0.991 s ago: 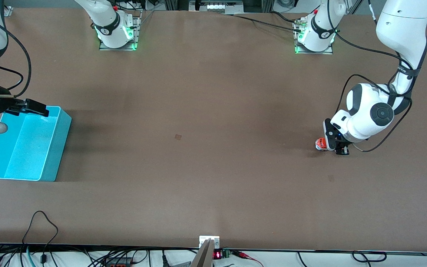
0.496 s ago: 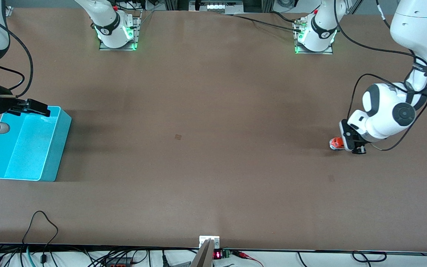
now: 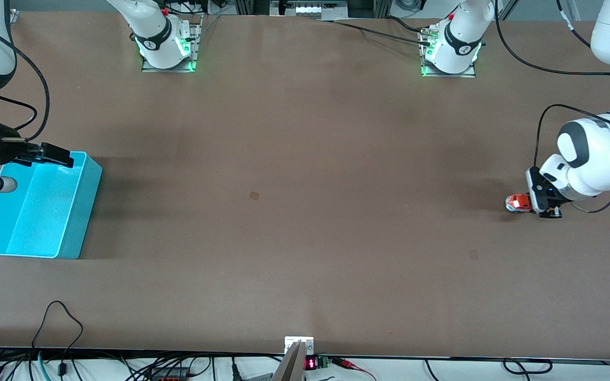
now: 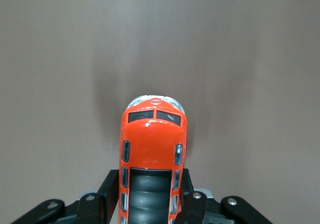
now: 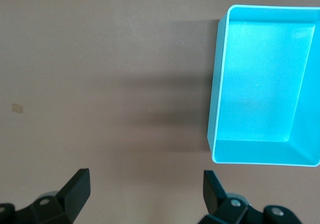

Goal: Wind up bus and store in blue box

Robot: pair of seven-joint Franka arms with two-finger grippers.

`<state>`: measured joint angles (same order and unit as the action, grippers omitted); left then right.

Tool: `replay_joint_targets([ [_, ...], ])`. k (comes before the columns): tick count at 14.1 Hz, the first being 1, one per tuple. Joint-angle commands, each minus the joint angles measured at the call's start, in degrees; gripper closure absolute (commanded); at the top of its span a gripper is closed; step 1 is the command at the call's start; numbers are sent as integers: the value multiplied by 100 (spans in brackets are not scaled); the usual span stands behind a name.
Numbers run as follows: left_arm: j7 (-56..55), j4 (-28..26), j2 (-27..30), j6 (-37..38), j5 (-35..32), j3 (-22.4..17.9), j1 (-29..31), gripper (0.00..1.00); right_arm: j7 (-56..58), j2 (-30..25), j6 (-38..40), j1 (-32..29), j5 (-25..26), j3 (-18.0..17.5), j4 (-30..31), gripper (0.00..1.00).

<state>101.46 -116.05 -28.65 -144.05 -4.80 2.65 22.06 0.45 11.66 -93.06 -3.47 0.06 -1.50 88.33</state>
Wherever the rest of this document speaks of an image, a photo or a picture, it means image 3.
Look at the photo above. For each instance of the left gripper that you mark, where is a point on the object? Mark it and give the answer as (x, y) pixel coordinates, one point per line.
(555, 202)

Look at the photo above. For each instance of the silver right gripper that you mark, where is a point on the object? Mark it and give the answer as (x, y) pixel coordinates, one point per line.
(4, 148)

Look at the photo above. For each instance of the orange toy bus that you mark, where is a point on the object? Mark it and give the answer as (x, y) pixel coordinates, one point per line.
(519, 202)

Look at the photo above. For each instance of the blue plastic box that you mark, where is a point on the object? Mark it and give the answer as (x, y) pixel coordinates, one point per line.
(45, 211)

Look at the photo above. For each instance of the red and black lead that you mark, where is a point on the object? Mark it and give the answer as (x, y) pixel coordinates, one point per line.
(347, 363)

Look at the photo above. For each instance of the orange plug device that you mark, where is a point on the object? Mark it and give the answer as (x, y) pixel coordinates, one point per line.
(170, 377)

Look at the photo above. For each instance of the red digit display module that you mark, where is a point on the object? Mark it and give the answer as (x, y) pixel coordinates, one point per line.
(311, 363)

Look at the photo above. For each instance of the white power strip unit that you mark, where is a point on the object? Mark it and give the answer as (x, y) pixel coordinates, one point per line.
(310, 9)

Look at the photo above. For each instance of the metal corner bracket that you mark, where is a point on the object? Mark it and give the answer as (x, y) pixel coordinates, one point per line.
(14, 16)

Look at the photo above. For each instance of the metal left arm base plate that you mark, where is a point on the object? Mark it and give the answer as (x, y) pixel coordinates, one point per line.
(464, 75)

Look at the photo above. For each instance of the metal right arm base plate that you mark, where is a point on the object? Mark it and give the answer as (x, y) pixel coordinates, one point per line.
(197, 37)

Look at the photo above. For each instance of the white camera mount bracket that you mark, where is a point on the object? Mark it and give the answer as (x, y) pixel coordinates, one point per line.
(290, 344)

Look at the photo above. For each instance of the grey camera mount bar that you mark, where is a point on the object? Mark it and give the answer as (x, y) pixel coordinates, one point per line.
(292, 368)

